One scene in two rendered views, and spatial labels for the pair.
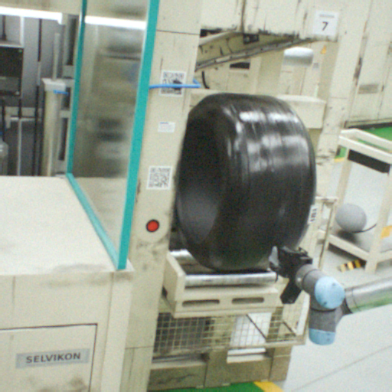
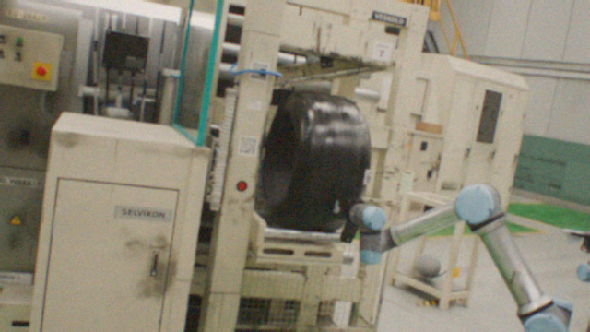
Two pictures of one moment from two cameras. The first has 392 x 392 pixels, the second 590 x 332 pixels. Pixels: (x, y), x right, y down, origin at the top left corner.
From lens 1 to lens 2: 0.61 m
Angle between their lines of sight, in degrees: 14
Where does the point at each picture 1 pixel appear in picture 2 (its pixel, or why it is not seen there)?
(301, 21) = (363, 48)
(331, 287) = (374, 211)
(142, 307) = (231, 256)
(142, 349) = (230, 295)
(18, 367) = (115, 218)
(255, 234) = (321, 187)
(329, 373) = not seen: outside the picture
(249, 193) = (316, 152)
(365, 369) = not seen: outside the picture
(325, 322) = (371, 243)
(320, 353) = not seen: outside the picture
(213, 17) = (295, 39)
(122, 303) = (199, 175)
